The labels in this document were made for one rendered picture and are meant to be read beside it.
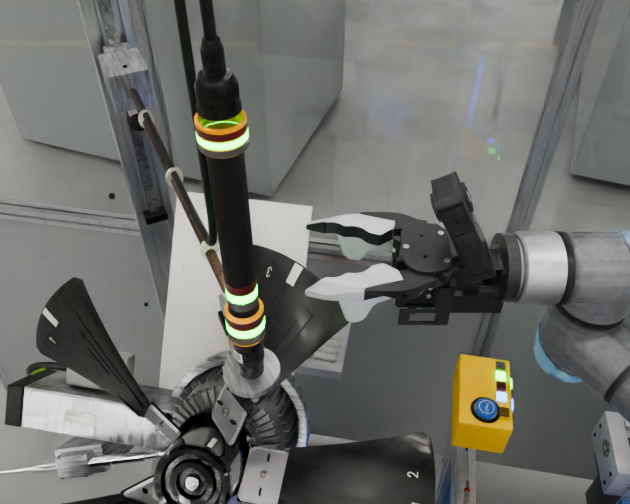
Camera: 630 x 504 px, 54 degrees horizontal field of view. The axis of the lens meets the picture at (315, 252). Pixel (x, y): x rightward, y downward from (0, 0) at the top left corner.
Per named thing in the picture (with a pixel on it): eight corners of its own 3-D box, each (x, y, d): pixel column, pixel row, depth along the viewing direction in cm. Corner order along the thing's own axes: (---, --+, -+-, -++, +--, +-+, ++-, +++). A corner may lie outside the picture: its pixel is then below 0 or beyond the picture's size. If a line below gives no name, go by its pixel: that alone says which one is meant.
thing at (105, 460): (185, 455, 106) (0, 476, 111) (183, 443, 105) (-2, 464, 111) (180, 461, 103) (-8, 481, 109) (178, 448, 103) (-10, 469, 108)
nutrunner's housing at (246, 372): (233, 378, 78) (177, 32, 46) (262, 368, 80) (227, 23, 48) (244, 403, 76) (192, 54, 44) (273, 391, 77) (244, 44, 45)
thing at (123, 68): (106, 90, 116) (95, 47, 110) (143, 82, 118) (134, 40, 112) (117, 117, 109) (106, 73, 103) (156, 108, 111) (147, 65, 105)
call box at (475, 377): (451, 381, 132) (459, 352, 125) (499, 389, 131) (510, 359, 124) (449, 449, 121) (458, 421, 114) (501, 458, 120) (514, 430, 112)
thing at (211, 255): (129, 96, 107) (127, 88, 106) (137, 94, 108) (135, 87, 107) (230, 310, 72) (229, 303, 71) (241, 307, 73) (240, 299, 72)
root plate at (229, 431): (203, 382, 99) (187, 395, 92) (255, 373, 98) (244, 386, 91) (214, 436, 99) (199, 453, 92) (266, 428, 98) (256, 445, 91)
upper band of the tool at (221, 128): (192, 139, 53) (187, 110, 51) (239, 128, 55) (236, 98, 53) (207, 166, 50) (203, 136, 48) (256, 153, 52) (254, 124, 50)
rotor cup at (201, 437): (166, 416, 103) (132, 445, 90) (249, 402, 100) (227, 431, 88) (183, 499, 103) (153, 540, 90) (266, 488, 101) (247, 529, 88)
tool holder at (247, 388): (210, 350, 79) (200, 300, 72) (262, 332, 81) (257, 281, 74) (234, 407, 73) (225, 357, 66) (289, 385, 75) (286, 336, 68)
